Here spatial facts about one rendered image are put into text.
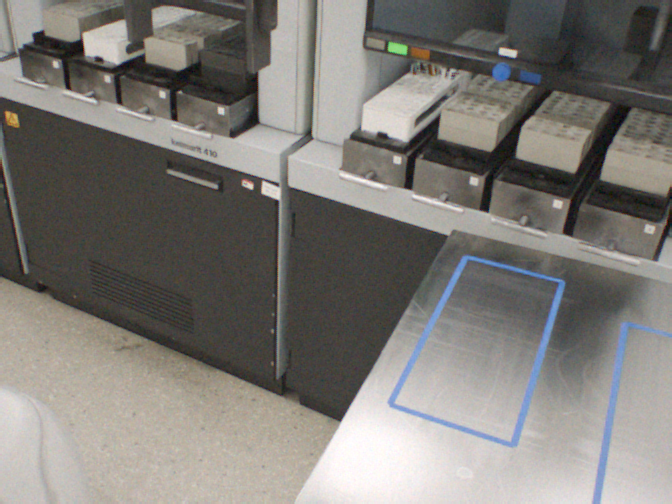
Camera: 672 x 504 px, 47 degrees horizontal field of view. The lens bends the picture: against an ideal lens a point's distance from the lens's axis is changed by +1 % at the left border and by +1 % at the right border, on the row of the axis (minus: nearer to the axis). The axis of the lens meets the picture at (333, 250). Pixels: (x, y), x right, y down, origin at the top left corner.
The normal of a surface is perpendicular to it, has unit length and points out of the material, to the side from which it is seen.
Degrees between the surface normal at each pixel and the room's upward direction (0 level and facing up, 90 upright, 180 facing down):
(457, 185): 90
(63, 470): 71
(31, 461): 60
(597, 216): 90
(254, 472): 0
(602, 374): 0
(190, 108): 90
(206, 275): 90
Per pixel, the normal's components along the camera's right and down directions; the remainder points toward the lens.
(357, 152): -0.48, 0.46
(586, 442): 0.05, -0.84
